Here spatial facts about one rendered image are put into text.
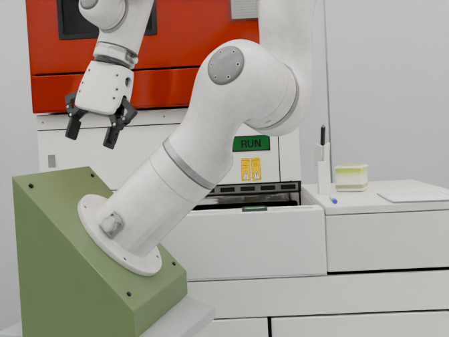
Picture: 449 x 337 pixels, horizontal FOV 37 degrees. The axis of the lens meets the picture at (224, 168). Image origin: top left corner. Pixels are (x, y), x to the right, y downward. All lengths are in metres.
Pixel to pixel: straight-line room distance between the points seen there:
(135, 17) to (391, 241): 0.71
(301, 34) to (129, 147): 1.04
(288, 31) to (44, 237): 0.53
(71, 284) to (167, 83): 1.05
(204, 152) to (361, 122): 2.55
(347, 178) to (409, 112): 1.91
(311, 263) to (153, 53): 0.88
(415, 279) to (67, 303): 0.76
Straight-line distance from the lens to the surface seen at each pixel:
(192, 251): 1.45
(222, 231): 1.44
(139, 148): 2.08
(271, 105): 1.07
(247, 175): 2.06
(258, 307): 1.48
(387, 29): 3.66
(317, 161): 1.75
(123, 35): 1.32
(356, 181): 1.76
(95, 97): 1.32
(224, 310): 1.48
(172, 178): 1.11
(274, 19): 1.15
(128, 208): 1.14
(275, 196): 2.05
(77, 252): 1.08
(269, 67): 1.04
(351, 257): 1.47
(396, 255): 1.49
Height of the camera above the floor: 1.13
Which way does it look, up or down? 3 degrees down
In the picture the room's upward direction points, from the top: 3 degrees counter-clockwise
